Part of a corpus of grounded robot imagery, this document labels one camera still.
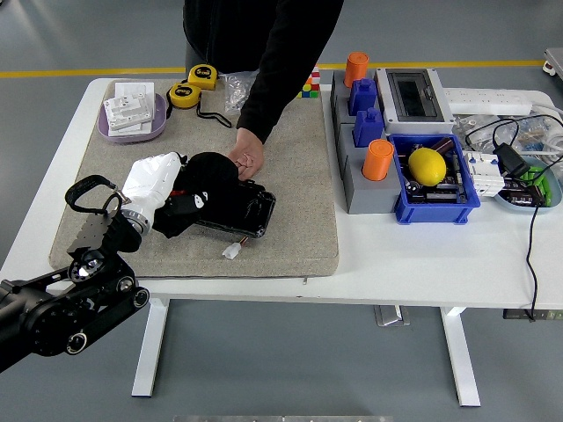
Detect person's left hand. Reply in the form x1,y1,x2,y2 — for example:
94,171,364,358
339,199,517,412
227,127,266,181

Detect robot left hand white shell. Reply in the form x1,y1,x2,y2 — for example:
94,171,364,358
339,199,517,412
121,150,211,217

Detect black rag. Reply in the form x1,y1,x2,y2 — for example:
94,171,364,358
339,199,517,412
152,151,250,240

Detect black glossy panel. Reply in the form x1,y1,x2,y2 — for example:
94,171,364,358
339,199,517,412
193,179,277,239

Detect black table control panel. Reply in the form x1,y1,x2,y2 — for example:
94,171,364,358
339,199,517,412
502,309,563,321

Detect clear plastic bag of screws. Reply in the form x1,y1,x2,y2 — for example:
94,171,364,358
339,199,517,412
218,69,260,116

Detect purple tray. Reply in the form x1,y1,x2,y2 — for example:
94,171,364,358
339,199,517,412
96,91,168,144

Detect yellow tape measure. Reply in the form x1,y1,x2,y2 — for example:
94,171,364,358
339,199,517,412
165,81,233,129
187,63,219,91

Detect colourful puzzle cube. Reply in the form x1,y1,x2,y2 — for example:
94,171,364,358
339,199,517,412
296,65,321,99

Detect grey-brown mat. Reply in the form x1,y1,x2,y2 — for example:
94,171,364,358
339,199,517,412
47,77,340,281

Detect grey block holder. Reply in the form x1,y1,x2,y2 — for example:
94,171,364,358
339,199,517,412
337,123,405,215
329,69,387,129

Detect blue block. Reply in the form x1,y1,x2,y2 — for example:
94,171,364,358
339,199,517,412
348,77,378,116
353,107,385,149

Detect person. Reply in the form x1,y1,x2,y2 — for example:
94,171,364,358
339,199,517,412
182,0,309,76

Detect orange cylinder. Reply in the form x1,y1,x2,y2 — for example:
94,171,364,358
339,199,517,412
343,51,369,89
361,138,395,182

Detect grey distribution box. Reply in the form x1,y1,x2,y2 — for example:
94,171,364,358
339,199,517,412
373,67,457,135

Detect white table leg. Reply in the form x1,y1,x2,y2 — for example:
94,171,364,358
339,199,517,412
130,297,171,399
439,306,481,408

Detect yellow lemon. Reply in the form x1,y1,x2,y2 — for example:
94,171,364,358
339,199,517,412
407,147,448,186

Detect blue plastic bin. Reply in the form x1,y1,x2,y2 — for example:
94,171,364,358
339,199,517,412
386,133,482,226

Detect brown cylindrical capacitor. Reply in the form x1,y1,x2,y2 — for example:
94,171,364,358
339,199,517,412
429,136,457,155

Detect black circuit boards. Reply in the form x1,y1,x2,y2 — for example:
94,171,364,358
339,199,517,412
403,151,469,205

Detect silver floor plate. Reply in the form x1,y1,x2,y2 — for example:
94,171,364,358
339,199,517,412
373,304,411,327

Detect clear plastic bags of parts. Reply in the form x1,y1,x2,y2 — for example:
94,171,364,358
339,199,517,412
451,113,563,156

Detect white circuit breaker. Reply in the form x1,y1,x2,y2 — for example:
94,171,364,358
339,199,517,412
461,149,506,198

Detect white power strip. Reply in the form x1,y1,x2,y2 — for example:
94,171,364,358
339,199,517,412
442,87,533,117

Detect black power adapter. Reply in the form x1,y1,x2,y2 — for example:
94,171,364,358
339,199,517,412
492,143,532,178

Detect dark electronic components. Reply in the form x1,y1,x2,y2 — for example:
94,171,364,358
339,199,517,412
501,178,546,207

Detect light blue dish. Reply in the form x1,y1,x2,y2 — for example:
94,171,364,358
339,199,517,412
493,156,563,215

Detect green terminal blocks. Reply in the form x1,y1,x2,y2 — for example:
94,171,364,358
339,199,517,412
521,164,556,207

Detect white trolley with wheel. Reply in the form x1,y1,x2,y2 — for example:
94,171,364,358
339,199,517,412
541,47,563,83

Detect white switch plate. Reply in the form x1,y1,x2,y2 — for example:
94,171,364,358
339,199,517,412
107,121,154,138
113,81,156,109
102,93,155,131

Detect white connector plug with wires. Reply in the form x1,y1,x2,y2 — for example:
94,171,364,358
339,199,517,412
221,235,252,259

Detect white power cable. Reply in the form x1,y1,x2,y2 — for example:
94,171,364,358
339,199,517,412
530,99,563,156

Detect black power cord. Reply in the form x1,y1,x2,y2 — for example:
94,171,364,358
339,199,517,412
464,113,563,323

